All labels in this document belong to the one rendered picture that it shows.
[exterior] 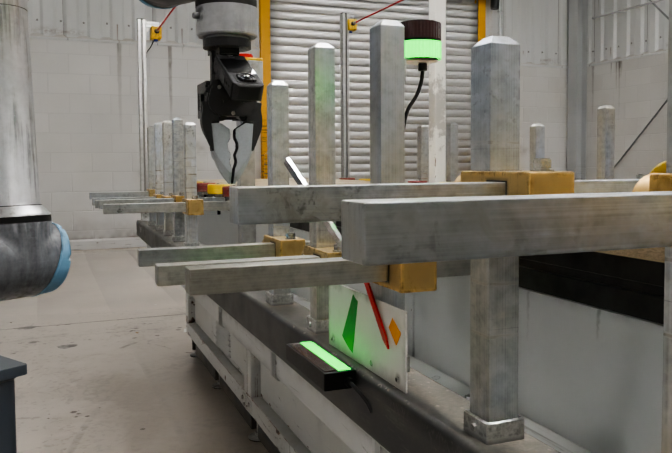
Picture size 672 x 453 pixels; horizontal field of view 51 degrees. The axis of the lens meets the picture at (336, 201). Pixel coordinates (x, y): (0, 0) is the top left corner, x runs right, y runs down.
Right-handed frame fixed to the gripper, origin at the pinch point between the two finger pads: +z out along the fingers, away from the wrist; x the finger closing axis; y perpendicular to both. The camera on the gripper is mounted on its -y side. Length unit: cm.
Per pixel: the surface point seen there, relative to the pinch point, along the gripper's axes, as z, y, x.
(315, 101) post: -11.7, 5.6, -15.4
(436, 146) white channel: -8, 135, -116
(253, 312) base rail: 28.9, 38.0, -13.8
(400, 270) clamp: 11.4, -26.4, -13.8
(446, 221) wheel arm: 1, -73, 8
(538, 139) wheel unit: -9, 90, -127
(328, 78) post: -15.5, 5.6, -17.6
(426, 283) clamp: 13.2, -26.7, -17.2
